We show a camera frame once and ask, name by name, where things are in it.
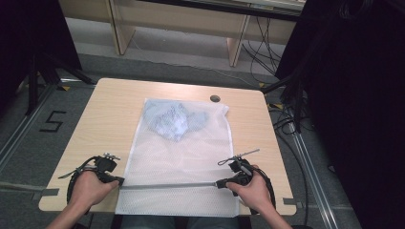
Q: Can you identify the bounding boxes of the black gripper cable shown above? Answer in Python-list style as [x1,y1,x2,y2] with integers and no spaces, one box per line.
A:
[57,155,100,205]
[251,166,278,212]

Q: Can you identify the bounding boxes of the blue crumpled garment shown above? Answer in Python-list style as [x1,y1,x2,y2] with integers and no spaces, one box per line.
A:
[142,100,211,143]

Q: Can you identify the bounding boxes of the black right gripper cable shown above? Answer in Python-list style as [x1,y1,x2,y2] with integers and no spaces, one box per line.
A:
[251,166,278,212]

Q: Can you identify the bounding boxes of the black cables beside table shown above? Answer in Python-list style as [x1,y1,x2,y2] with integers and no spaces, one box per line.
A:
[267,100,310,227]

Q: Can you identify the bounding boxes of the metal floor rail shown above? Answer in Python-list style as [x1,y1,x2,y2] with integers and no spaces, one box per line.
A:
[0,85,55,174]
[287,122,339,229]

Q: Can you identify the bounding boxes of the black curtain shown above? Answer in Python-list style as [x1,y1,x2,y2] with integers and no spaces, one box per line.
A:
[274,0,405,229]
[0,0,82,108]

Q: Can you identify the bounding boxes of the bundle of black floor cables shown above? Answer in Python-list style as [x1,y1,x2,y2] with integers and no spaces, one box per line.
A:
[241,15,288,76]

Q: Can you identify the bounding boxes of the light wooden desk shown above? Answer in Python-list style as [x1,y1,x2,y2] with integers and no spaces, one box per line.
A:
[58,0,307,68]

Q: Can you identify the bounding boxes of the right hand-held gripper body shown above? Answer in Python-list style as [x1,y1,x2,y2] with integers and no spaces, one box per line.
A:
[217,148,261,187]

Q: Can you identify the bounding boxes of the person's right hand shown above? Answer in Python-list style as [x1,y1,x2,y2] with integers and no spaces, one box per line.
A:
[225,164,272,215]

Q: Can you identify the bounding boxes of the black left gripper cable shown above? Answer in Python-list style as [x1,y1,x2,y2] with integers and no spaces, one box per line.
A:
[57,155,100,205]

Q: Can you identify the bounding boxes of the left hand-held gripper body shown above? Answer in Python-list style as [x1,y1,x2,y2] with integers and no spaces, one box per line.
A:
[94,153,121,184]

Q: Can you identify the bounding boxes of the white mesh laundry bag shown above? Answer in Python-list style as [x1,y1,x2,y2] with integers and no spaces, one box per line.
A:
[115,97,241,219]

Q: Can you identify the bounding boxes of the black tripod stand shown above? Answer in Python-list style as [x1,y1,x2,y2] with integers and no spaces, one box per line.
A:
[25,52,96,116]
[261,73,308,134]

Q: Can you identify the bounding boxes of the person's left hand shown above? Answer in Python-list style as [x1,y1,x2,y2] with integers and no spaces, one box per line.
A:
[69,169,120,211]

